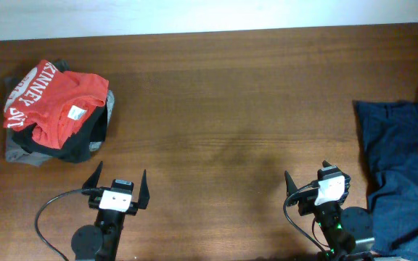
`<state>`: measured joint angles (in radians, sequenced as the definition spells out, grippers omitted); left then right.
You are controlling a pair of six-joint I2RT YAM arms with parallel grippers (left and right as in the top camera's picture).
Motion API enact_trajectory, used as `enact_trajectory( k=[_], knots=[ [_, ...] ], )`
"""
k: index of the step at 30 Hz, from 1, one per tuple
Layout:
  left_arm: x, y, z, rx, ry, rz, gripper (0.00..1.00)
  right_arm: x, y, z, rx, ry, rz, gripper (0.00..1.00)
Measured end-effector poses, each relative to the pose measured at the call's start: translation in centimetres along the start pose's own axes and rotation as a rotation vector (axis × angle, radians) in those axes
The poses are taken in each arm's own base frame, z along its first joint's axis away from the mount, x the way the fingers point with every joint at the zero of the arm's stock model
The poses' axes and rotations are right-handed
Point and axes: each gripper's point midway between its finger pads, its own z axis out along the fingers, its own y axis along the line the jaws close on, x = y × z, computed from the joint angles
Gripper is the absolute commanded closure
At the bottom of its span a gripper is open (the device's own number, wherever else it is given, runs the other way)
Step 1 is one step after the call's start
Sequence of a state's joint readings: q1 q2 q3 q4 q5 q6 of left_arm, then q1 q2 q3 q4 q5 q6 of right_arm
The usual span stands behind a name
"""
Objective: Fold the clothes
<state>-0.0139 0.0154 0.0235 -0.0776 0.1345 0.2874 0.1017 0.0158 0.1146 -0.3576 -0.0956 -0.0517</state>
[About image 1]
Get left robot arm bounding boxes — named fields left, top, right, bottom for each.
left=71, top=163, right=150, bottom=261

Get right black cable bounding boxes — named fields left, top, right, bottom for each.
left=282, top=183, right=332, bottom=254

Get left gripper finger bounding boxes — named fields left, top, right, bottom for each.
left=137, top=170, right=150, bottom=210
left=82, top=161, right=103, bottom=189

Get left black cable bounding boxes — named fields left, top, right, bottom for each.
left=34, top=188, right=101, bottom=261

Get black folded garment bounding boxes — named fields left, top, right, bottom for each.
left=12, top=106, right=107, bottom=163

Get black cable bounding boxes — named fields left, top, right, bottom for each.
left=282, top=183, right=332, bottom=254
left=34, top=188, right=101, bottom=261

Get grey folded garment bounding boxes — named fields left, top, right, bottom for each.
left=5, top=90, right=115, bottom=167

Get red printed t-shirt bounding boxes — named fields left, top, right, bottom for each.
left=4, top=59, right=109, bottom=149

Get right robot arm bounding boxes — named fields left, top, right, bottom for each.
left=282, top=161, right=375, bottom=261

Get navy blue shorts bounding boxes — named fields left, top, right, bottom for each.
left=354, top=101, right=418, bottom=260

